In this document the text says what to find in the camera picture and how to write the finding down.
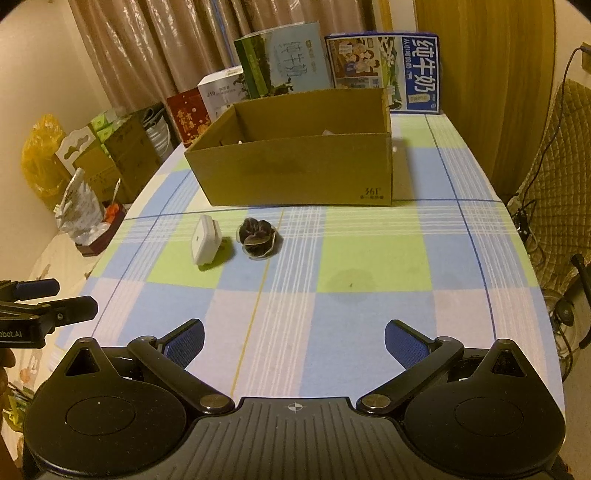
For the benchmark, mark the brown curtain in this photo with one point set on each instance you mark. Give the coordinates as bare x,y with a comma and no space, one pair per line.
184,41

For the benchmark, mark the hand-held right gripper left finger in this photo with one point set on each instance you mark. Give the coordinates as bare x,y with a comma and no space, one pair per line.
184,344

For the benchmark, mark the green milk carton box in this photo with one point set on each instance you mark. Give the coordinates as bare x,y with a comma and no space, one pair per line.
291,60

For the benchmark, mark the wooden wardrobe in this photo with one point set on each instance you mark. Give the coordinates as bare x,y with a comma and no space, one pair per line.
480,92

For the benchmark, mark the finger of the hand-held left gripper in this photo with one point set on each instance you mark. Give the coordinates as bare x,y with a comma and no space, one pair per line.
37,288
69,309

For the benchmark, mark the blue milk carton box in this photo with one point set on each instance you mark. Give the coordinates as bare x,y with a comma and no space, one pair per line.
415,69

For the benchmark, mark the quilted chair cover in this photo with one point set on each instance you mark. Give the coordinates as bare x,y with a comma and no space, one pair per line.
568,184

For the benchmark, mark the white appliance box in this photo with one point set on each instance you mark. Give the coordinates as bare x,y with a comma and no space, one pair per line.
219,94

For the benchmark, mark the green tissue packs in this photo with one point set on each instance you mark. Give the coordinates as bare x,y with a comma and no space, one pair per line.
102,124

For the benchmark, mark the stack of white bowls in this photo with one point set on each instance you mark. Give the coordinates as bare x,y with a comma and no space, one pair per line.
157,134

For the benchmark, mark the white plastic bag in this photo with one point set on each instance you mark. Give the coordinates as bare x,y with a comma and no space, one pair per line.
81,207

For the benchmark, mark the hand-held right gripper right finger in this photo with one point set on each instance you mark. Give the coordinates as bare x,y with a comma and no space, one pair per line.
406,344

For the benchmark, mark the carton with white hang tab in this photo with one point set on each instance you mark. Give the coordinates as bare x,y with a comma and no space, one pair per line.
85,157

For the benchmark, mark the red gift box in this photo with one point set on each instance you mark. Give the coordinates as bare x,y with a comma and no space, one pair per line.
187,117

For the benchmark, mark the white power adapter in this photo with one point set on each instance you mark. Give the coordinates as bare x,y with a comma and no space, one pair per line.
203,240

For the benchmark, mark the dark red wooden box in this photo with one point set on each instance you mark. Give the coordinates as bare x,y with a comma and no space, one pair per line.
99,240

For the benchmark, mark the person's left hand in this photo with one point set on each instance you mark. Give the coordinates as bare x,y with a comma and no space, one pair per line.
3,364

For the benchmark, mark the dark brown cardboard box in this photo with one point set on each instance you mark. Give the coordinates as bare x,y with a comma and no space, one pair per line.
131,157

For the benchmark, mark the yellow plastic bag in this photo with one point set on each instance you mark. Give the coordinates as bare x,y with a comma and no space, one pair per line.
41,161

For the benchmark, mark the wooden wall strip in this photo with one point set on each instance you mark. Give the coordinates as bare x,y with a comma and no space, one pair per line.
384,14

